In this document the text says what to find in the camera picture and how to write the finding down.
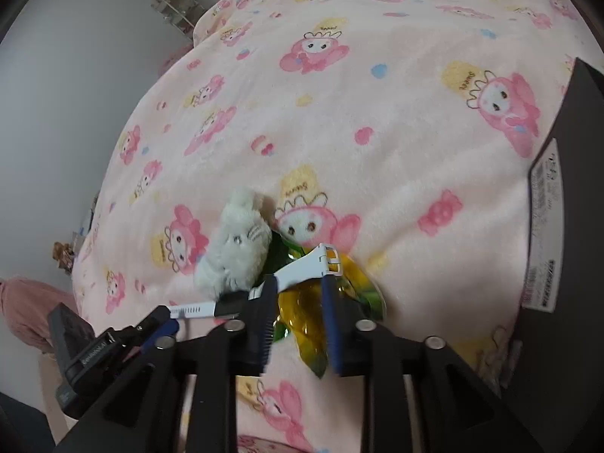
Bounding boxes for yellow green snack packet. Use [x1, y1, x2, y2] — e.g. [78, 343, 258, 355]
[257, 233, 390, 379]

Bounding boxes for small brown figurine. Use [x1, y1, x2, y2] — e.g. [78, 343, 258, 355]
[52, 240, 77, 275]

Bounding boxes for pink cloth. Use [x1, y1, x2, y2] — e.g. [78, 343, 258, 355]
[0, 278, 82, 356]

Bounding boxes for black storage box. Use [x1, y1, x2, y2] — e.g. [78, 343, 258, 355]
[500, 57, 604, 453]

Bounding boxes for pink printed blanket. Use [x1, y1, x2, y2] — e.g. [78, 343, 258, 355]
[71, 0, 595, 453]

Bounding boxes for white strap wristwatch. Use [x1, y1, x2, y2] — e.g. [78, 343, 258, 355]
[167, 243, 346, 320]

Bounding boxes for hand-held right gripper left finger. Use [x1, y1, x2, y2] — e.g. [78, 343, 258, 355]
[54, 276, 279, 453]

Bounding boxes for clear storage shelf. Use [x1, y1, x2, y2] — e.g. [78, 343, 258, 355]
[151, 0, 209, 35]

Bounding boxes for grey-white plush toy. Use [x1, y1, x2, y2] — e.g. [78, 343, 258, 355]
[193, 188, 273, 300]

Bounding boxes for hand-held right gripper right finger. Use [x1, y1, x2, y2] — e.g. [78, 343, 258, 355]
[321, 276, 543, 453]

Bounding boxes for dark cloth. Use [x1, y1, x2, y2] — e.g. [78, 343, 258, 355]
[0, 391, 58, 453]

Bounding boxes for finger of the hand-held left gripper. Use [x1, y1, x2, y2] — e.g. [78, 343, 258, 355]
[139, 319, 181, 352]
[125, 305, 171, 341]

